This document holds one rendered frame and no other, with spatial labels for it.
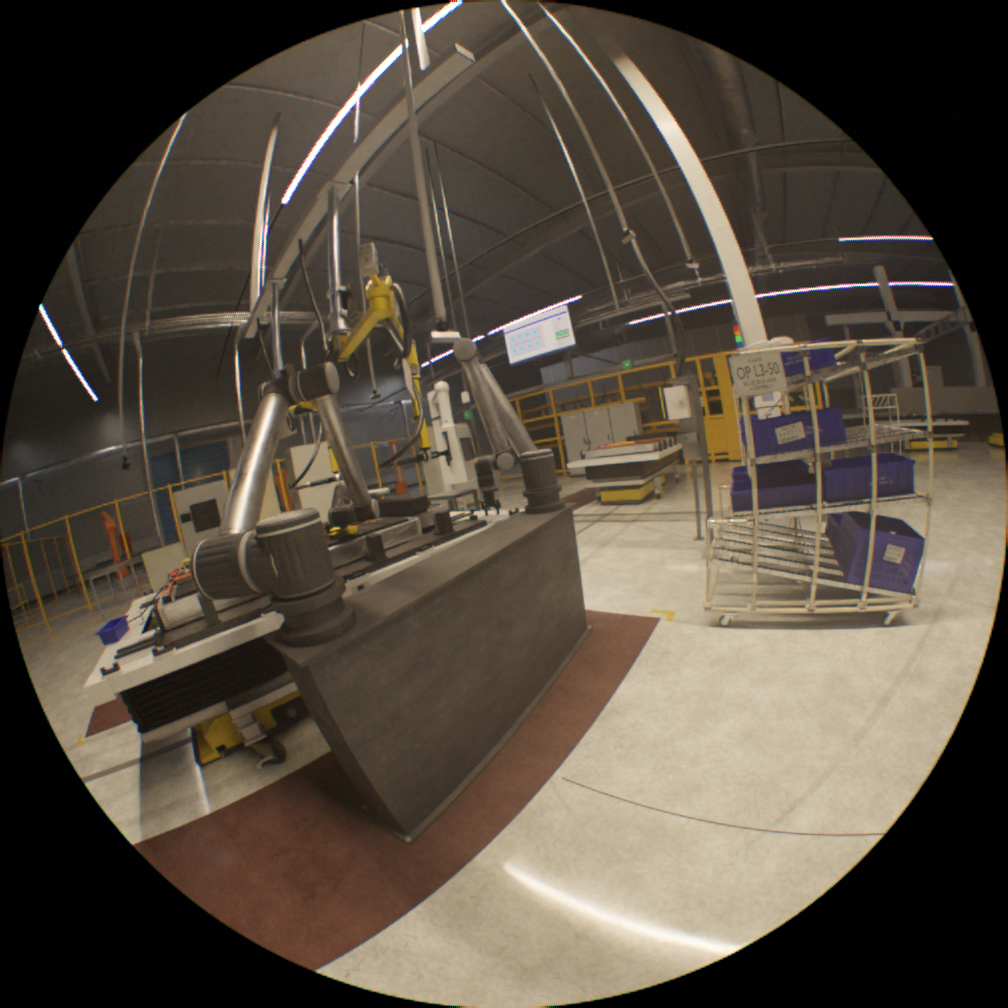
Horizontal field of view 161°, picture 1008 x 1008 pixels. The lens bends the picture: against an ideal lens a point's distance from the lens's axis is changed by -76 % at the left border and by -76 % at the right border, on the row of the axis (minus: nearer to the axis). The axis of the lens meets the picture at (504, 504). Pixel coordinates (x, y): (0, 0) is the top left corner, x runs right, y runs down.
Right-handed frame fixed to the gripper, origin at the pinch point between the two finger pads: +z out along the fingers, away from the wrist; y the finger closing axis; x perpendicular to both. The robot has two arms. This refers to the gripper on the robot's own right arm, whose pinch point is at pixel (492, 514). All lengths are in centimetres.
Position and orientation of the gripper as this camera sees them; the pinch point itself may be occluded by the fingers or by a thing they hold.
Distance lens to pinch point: 239.2
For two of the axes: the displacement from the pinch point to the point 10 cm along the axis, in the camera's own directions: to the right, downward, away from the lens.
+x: 5.4, -2.3, 8.1
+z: 1.8, 9.7, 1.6
